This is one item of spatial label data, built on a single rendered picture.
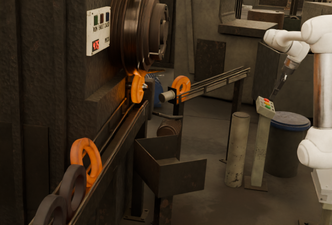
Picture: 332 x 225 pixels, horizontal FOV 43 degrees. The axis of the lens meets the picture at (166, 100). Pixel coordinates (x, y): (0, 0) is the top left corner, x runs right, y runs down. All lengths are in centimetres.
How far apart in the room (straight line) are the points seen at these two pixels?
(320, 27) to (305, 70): 213
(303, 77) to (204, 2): 140
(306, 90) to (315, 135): 212
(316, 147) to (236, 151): 84
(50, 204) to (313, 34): 142
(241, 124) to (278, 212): 60
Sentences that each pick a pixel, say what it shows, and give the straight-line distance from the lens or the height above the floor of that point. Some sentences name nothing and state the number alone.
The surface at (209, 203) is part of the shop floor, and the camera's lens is 281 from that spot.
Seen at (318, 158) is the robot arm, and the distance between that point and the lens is 220.
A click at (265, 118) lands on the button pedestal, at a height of 51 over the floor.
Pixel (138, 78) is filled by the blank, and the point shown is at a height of 87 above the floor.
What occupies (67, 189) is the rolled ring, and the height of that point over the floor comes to 74.
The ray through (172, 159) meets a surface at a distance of 191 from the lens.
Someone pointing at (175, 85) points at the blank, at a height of 73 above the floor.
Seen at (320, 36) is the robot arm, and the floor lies 117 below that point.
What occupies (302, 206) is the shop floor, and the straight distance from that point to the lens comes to 297.
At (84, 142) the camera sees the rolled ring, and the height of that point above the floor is 78.
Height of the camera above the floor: 142
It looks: 17 degrees down
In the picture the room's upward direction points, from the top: 4 degrees clockwise
